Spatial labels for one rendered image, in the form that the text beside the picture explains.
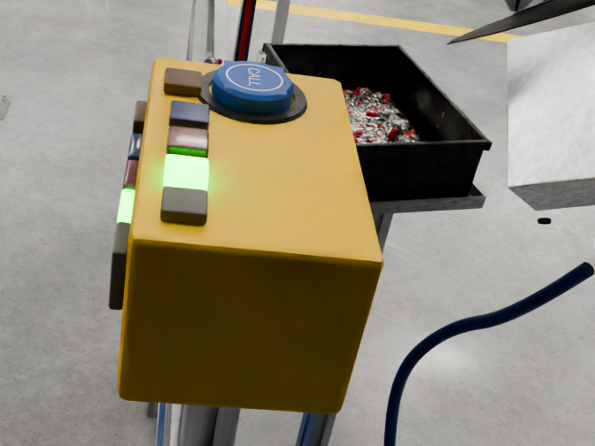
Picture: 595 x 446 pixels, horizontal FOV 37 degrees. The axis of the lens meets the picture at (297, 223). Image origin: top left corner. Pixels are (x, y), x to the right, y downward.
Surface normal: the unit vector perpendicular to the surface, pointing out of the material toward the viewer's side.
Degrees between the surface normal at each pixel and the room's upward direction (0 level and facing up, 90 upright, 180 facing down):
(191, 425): 90
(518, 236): 0
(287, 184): 0
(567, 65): 55
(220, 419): 90
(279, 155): 0
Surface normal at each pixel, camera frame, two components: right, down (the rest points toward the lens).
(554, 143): -0.53, -0.25
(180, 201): 0.17, -0.81
